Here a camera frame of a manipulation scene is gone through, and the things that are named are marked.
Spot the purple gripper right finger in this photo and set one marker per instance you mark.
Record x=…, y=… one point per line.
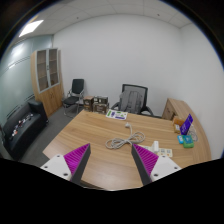
x=152, y=167

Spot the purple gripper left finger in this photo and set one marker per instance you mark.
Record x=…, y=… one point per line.
x=69, y=166

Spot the white charger plug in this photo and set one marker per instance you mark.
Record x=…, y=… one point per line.
x=155, y=146

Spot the white power strip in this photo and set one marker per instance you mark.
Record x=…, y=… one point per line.
x=160, y=151

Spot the blue small box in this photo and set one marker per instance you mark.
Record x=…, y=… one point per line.
x=180, y=139

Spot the green small box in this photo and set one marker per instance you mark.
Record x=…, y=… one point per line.
x=188, y=143

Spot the orange yellow small box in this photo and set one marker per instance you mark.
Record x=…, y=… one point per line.
x=176, y=128

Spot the purple box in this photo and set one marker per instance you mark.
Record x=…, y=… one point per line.
x=186, y=125

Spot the black leather sofa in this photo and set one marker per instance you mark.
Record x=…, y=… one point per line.
x=22, y=128

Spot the black visitor chair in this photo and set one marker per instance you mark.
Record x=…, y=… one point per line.
x=74, y=95

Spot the wooden side cabinet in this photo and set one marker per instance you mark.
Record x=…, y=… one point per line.
x=180, y=109

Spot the brown cardboard box lower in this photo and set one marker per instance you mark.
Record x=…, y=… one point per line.
x=100, y=108

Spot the brown cardboard box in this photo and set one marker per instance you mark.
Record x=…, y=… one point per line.
x=100, y=108
x=88, y=103

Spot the white green purple leaflet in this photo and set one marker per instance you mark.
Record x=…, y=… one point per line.
x=116, y=114

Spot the brown cardboard box left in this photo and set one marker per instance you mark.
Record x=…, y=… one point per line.
x=88, y=103

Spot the grey backpack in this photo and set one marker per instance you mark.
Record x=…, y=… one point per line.
x=130, y=101

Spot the dark cardboard box upper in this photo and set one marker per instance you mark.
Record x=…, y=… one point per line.
x=101, y=99

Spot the black mesh office chair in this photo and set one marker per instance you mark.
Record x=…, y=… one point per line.
x=143, y=91

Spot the wooden glass-door cabinet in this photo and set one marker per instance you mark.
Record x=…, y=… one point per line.
x=46, y=79

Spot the ceiling light panel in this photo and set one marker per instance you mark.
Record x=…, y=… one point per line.
x=29, y=28

